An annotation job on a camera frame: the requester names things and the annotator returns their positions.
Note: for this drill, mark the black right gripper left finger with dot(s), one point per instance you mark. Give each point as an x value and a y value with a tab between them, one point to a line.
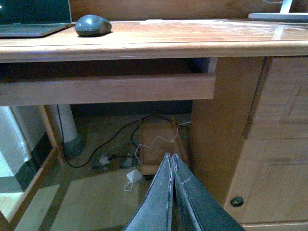
155	212

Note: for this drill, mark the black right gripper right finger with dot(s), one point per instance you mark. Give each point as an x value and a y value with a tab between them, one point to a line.
197	209

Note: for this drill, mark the grey Logitech wireless mouse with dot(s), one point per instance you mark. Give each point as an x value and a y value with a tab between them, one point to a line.
92	26

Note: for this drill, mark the white power adapter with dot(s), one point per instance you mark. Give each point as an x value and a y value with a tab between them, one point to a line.
134	176

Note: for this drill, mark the white plug on floor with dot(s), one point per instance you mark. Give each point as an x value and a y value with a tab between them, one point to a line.
104	161

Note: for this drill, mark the wooden wheeled cart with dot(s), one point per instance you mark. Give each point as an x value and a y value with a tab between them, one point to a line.
157	139

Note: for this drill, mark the wooden desk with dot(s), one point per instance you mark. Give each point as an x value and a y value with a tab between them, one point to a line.
248	81

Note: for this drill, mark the white pipe with grey base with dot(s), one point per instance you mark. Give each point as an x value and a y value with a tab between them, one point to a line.
73	142

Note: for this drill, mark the white lamp base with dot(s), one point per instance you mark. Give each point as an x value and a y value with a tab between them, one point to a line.
283	16

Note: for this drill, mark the silver laptop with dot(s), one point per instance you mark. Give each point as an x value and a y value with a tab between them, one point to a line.
33	18

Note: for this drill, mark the black ring cabinet handle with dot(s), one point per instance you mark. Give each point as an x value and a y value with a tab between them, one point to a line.
237	201

